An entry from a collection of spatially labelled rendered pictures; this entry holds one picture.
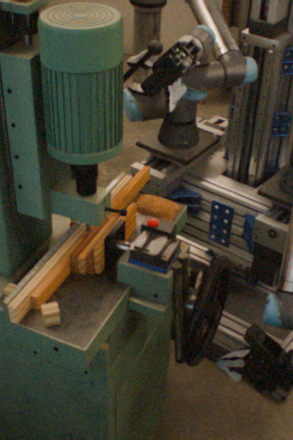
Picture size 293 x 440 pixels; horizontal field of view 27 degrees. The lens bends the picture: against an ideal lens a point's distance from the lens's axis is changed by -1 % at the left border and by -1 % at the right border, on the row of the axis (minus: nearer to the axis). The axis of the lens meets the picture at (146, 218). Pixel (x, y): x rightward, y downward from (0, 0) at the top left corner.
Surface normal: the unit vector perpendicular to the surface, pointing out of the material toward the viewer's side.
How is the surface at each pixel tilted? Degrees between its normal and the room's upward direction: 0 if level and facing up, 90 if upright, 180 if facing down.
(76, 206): 90
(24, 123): 90
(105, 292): 0
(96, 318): 0
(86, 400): 90
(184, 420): 0
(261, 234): 90
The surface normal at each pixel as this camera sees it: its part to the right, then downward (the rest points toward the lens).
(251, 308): 0.03, -0.80
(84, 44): 0.16, 0.59
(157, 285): -0.41, 0.54
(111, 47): 0.73, 0.43
